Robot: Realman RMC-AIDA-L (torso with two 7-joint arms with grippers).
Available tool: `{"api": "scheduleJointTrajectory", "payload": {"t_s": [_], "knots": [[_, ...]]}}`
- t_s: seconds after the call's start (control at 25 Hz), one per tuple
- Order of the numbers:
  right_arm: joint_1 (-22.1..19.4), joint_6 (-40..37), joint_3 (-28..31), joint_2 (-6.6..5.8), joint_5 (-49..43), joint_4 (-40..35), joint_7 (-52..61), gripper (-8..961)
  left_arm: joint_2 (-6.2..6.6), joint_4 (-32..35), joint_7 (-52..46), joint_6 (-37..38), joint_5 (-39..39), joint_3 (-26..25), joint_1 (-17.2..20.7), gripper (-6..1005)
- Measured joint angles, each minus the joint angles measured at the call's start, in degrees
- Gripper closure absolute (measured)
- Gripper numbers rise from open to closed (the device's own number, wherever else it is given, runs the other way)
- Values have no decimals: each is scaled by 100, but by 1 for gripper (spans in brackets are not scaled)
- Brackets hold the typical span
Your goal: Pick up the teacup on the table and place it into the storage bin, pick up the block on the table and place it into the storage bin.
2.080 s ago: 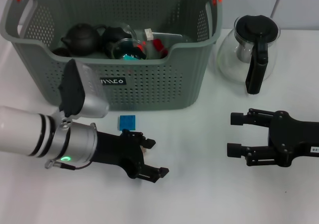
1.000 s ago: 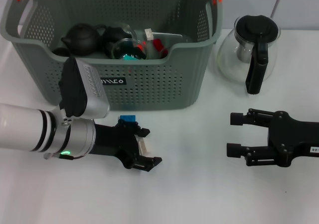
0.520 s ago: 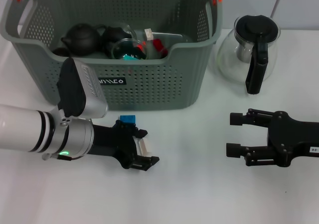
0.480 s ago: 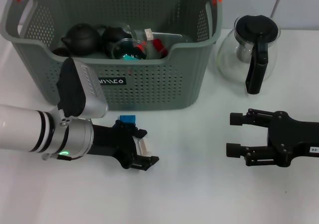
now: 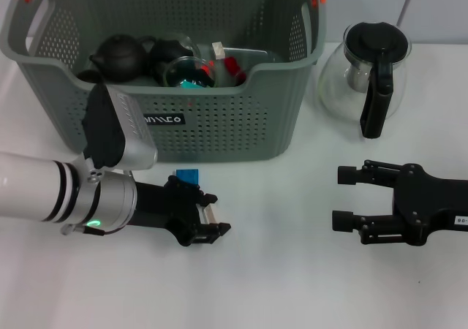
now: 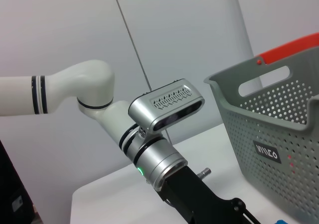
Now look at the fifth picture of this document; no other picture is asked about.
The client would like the dark red toy brick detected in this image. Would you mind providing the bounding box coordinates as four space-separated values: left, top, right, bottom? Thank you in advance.
222 56 249 85

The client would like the black clay teapot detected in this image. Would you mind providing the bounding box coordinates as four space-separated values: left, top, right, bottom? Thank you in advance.
89 34 156 84

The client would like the left wrist camera housing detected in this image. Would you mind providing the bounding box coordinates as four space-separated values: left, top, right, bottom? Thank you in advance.
81 81 159 172

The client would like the blue square toy brick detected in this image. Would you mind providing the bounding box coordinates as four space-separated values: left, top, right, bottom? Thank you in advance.
175 168 201 186

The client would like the glass coffee pot black lid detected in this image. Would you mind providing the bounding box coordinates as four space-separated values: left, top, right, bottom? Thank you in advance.
317 20 412 140

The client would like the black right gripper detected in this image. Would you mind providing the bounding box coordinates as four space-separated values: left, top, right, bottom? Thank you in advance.
331 159 468 247

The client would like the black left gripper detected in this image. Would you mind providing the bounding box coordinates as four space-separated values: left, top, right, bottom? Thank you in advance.
133 174 232 248

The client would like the grey perforated plastic storage bin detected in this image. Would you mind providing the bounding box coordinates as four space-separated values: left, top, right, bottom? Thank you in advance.
0 0 328 164

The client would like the clear whitish toy brick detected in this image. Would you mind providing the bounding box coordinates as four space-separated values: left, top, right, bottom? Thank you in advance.
197 204 221 227

